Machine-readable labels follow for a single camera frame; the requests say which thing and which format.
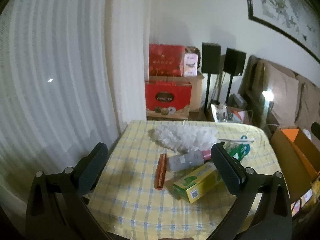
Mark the clear bottle pink cap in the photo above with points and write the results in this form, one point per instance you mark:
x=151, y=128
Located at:
x=185, y=161

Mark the large brown cushion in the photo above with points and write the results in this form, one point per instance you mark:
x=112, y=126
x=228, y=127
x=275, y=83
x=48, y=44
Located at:
x=282, y=90

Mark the framed ink painting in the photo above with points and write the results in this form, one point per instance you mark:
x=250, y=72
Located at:
x=282, y=7

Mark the dark wooden low table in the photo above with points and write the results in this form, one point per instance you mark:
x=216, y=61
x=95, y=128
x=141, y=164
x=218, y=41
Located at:
x=197, y=116

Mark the brown patterned bag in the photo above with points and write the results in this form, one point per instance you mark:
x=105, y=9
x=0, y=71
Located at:
x=193, y=50

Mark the brown sofa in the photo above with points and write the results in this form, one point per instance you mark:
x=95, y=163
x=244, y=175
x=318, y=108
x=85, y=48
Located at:
x=250, y=85

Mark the white curtain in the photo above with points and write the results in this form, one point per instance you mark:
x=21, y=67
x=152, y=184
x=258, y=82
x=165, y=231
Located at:
x=50, y=80

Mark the white fluffy duster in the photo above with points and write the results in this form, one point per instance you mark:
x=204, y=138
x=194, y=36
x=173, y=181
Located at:
x=185, y=136

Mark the cardboard box orange lining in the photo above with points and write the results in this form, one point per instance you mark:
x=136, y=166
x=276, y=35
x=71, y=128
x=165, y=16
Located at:
x=287, y=155

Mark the red chocolate gift box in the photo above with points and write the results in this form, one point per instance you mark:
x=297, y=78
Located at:
x=167, y=97

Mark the green yellow carton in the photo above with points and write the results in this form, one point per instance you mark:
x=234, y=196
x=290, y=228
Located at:
x=197, y=183

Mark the red slim box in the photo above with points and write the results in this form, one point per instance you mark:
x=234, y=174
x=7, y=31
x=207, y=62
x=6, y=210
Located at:
x=160, y=172

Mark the open box of clutter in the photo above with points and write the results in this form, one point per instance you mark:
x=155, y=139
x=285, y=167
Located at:
x=225, y=115

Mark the brown cardboard box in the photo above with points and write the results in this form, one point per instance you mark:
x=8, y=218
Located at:
x=197, y=92

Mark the black speaker stand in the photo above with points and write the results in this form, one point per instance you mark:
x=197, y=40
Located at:
x=229, y=90
x=207, y=92

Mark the green toothpaste box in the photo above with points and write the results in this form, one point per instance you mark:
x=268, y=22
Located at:
x=233, y=152

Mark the pink white tissue pack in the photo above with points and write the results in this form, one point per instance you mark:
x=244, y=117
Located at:
x=191, y=65

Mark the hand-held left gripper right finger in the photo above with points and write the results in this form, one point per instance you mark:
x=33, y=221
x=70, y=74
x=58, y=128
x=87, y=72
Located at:
x=225, y=170

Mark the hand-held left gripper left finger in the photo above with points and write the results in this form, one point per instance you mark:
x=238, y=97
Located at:
x=90, y=170

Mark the black speaker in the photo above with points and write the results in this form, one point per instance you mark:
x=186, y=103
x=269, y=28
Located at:
x=234, y=61
x=211, y=57

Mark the portable lantern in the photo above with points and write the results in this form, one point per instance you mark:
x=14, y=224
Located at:
x=267, y=96

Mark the yellow plaid blanket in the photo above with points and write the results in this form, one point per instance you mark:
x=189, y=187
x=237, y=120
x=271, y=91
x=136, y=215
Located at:
x=130, y=205

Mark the red patterned gift box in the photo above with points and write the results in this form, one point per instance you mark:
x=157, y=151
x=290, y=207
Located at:
x=166, y=60

